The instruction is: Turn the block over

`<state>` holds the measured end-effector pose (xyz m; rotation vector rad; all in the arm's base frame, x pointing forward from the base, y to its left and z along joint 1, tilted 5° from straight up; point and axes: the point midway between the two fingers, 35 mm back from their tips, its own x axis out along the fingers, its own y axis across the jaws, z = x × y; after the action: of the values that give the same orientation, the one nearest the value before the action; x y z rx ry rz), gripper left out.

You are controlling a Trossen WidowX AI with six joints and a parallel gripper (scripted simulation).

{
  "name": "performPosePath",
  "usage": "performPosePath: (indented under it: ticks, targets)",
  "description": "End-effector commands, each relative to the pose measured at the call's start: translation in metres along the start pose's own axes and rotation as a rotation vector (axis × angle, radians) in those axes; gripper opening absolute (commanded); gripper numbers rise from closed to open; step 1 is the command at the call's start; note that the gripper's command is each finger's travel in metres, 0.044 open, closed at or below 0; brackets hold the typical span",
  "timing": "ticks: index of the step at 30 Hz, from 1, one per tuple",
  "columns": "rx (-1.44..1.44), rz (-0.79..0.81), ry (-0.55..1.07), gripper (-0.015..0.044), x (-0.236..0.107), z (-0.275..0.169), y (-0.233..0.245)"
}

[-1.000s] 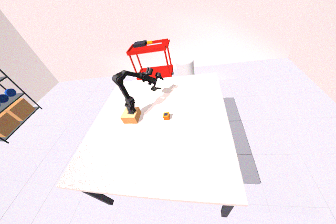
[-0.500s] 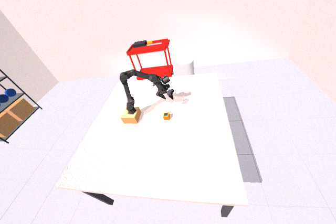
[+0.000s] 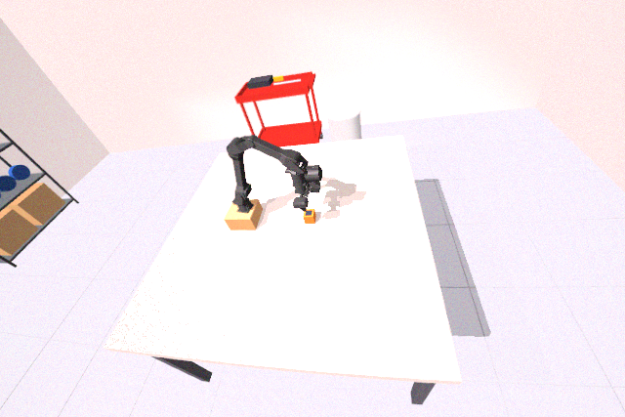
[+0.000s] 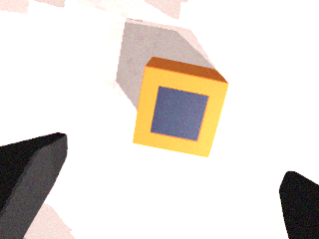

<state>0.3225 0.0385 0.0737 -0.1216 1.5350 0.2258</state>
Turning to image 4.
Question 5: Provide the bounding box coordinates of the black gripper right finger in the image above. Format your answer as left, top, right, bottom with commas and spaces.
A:
278, 170, 319, 239

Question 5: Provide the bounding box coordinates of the orange block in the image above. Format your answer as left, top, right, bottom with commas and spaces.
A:
133, 56, 228, 156

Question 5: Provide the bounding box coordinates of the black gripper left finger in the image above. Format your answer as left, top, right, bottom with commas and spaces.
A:
0, 131, 68, 239

